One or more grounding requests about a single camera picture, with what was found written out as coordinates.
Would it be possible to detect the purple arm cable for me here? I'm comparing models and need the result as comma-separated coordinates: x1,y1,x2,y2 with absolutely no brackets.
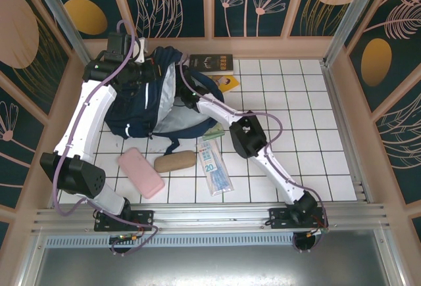
52,20,161,256
179,54,330,254

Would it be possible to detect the yellow paperback book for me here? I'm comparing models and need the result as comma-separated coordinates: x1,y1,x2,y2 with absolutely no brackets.
207,74,241,95

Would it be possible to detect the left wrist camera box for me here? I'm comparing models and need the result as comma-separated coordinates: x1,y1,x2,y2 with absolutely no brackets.
136,37,148,64

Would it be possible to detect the slotted metal cable duct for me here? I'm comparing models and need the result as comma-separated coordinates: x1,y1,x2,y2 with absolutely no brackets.
44,235,297,248

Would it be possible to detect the light green notebook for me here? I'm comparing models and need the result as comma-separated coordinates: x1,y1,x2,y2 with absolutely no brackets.
202,125,224,141

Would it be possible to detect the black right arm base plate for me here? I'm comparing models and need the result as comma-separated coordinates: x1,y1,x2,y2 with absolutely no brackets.
268,206,330,231

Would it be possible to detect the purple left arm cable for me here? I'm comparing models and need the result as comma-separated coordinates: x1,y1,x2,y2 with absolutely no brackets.
52,20,161,256

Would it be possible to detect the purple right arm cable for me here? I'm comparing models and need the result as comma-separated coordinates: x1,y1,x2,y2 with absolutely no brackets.
179,54,330,254

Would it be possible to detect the black book with gold title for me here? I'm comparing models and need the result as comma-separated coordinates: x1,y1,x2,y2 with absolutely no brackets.
189,53,235,77

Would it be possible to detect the navy blue backpack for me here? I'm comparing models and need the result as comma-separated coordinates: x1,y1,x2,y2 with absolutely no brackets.
104,45,228,155

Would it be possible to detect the tan fabric glasses case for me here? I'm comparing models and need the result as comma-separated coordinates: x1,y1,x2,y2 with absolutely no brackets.
153,150,197,174

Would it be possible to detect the aluminium frame post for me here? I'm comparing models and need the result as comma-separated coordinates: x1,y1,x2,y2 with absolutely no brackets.
322,0,384,66
26,0,96,72

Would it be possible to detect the grey metal base sheet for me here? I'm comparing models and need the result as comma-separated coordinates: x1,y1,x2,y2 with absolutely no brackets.
32,246,395,286

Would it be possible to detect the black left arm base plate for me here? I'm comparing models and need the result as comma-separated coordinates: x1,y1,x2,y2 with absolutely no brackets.
94,209,155,233

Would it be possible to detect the aluminium side rail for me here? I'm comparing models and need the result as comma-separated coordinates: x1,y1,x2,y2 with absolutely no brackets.
320,60,374,204

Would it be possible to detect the clear ruler set package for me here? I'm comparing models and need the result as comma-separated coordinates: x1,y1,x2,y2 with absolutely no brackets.
196,138,234,197

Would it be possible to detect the pink pencil case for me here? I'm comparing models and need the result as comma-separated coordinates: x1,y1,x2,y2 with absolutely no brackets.
118,147,166,199

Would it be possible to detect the aluminium mounting rail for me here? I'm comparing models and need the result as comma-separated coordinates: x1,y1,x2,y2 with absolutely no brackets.
31,203,394,236

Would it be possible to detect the small wired connector board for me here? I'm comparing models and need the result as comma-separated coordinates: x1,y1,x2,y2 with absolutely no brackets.
109,233,145,245
305,227,330,237

